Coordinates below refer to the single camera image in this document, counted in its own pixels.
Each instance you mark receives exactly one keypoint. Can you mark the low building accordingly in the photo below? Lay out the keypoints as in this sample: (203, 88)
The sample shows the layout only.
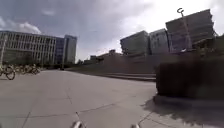
(103, 56)

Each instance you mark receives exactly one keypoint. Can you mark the wide concrete steps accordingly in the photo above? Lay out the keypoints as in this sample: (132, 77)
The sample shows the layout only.
(133, 76)

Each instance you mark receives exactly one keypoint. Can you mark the grey block building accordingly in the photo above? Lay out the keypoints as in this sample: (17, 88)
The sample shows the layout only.
(135, 43)
(158, 41)

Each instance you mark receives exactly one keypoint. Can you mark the grey concrete paved plaza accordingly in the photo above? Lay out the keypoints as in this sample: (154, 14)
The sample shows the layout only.
(66, 96)

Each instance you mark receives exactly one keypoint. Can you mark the robot's own part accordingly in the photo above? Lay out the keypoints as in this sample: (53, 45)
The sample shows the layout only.
(76, 125)
(135, 126)

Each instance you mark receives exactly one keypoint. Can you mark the dark trimmed hedge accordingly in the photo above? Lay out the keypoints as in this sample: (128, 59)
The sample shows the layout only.
(190, 78)

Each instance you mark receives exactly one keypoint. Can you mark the long grey building with tower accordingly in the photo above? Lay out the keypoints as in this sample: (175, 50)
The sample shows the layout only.
(33, 46)

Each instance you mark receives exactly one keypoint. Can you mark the curved-top lamp pole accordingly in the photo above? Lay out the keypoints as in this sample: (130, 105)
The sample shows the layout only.
(186, 30)

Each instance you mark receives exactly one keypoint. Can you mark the large layered grey building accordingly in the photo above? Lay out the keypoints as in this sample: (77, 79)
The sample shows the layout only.
(200, 30)

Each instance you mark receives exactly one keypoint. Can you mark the row of parked bicycles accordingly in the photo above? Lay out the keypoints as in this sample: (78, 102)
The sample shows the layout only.
(10, 71)

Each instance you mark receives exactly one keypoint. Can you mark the dark sloped embankment wall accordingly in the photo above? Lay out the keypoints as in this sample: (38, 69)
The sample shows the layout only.
(116, 63)

